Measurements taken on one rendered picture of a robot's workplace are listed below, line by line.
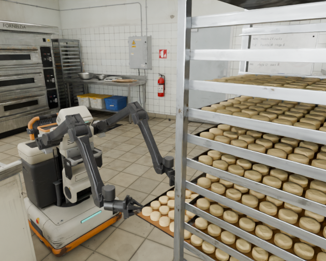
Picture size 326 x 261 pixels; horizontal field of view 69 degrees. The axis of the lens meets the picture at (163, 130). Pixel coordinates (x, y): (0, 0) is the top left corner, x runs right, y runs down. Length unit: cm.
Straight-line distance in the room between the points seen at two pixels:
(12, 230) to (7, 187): 28
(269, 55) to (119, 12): 569
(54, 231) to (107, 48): 505
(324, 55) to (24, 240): 177
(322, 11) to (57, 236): 194
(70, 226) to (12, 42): 394
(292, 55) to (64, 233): 185
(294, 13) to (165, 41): 499
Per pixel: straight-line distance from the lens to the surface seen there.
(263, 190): 75
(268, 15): 67
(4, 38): 526
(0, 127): 523
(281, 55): 66
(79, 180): 202
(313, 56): 64
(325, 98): 64
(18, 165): 164
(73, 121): 134
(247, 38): 114
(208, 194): 85
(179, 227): 98
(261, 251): 94
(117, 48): 624
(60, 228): 205
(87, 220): 212
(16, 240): 182
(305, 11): 65
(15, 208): 172
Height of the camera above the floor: 151
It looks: 18 degrees down
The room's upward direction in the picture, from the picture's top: straight up
